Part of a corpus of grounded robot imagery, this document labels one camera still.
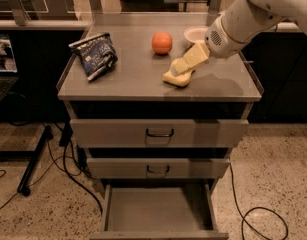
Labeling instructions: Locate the yellow sponge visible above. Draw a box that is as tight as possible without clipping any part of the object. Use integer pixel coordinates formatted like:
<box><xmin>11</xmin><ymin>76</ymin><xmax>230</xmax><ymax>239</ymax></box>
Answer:
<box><xmin>162</xmin><ymin>68</ymin><xmax>193</xmax><ymax>88</ymax></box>

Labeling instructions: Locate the grey metal drawer cabinet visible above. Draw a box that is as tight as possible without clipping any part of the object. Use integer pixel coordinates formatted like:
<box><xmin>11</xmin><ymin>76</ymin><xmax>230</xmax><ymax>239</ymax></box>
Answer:
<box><xmin>56</xmin><ymin>11</ymin><xmax>265</xmax><ymax>240</ymax></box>

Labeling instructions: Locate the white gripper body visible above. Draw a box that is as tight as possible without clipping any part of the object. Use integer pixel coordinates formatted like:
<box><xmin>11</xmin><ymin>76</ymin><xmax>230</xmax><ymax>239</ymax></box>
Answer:
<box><xmin>205</xmin><ymin>16</ymin><xmax>247</xmax><ymax>58</ymax></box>

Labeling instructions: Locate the black stand leg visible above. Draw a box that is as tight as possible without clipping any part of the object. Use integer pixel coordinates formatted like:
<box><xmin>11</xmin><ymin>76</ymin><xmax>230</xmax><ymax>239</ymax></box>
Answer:
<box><xmin>17</xmin><ymin>125</ymin><xmax>53</xmax><ymax>197</ymax></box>

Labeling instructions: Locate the orange ball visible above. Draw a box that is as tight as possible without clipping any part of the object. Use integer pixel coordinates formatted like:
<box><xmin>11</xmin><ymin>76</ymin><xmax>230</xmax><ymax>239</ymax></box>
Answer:
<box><xmin>151</xmin><ymin>32</ymin><xmax>173</xmax><ymax>55</ymax></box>

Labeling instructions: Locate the blue chip bag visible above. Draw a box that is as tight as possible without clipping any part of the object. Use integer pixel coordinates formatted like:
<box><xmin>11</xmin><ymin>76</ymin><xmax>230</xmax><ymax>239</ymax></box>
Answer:
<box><xmin>69</xmin><ymin>33</ymin><xmax>118</xmax><ymax>82</ymax></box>

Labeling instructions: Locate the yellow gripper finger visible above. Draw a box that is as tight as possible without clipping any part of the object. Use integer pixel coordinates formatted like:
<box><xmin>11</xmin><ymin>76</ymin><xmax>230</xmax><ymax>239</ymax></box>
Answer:
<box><xmin>170</xmin><ymin>58</ymin><xmax>192</xmax><ymax>77</ymax></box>
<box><xmin>183</xmin><ymin>43</ymin><xmax>210</xmax><ymax>68</ymax></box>

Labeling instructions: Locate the grey open bottom drawer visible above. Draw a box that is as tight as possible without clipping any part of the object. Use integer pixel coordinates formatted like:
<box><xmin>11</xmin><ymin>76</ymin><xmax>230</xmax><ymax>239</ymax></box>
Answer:
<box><xmin>89</xmin><ymin>183</ymin><xmax>229</xmax><ymax>240</ymax></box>

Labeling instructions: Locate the black cable on floor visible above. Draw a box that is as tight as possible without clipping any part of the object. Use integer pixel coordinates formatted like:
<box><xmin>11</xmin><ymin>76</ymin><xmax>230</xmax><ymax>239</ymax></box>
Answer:
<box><xmin>228</xmin><ymin>163</ymin><xmax>290</xmax><ymax>240</ymax></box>
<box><xmin>0</xmin><ymin>122</ymin><xmax>104</xmax><ymax>216</ymax></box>

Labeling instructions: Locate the black cable on right floor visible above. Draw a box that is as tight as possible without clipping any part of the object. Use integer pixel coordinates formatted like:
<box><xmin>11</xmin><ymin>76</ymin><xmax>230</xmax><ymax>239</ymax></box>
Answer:
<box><xmin>228</xmin><ymin>163</ymin><xmax>290</xmax><ymax>240</ymax></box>

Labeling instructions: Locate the grey middle drawer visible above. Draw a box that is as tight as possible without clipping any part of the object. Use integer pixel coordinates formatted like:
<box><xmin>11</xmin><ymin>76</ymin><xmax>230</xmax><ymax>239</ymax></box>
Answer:
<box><xmin>87</xmin><ymin>158</ymin><xmax>230</xmax><ymax>179</ymax></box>

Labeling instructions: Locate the white paper bowl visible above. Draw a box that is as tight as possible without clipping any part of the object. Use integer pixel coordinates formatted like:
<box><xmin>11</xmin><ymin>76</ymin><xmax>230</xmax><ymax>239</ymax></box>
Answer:
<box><xmin>184</xmin><ymin>26</ymin><xmax>208</xmax><ymax>44</ymax></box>

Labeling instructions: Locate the black cable on left floor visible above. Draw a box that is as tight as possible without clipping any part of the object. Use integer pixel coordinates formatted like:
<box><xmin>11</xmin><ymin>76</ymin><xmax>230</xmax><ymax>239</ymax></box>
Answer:
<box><xmin>0</xmin><ymin>122</ymin><xmax>104</xmax><ymax>216</ymax></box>

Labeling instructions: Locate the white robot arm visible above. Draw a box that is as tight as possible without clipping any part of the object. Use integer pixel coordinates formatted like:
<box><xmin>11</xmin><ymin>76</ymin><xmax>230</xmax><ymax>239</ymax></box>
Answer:
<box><xmin>170</xmin><ymin>0</ymin><xmax>307</xmax><ymax>76</ymax></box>

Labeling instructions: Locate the grey top drawer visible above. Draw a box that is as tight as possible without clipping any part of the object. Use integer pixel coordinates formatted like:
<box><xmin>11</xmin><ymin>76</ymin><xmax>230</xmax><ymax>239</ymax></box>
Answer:
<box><xmin>70</xmin><ymin>119</ymin><xmax>248</xmax><ymax>148</ymax></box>

